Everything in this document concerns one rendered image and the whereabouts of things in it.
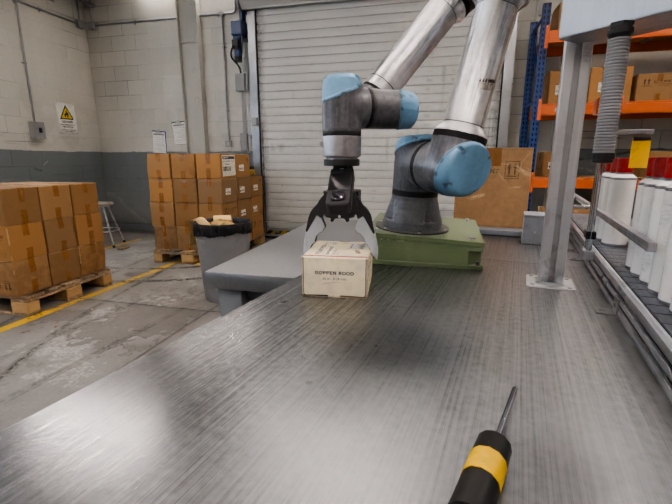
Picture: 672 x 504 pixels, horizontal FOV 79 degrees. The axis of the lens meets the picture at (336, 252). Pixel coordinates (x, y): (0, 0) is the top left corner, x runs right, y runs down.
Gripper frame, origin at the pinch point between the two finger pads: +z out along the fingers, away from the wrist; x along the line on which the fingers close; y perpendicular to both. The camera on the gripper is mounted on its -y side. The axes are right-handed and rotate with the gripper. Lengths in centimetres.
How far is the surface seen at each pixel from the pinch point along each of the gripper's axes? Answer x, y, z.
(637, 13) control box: -46, -6, -41
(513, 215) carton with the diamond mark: -51, 66, -1
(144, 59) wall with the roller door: 347, 497, -158
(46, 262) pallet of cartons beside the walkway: 245, 180, 55
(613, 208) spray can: -61, 24, -9
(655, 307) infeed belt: -47, -20, 0
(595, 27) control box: -42, -2, -41
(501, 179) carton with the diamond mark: -46, 67, -13
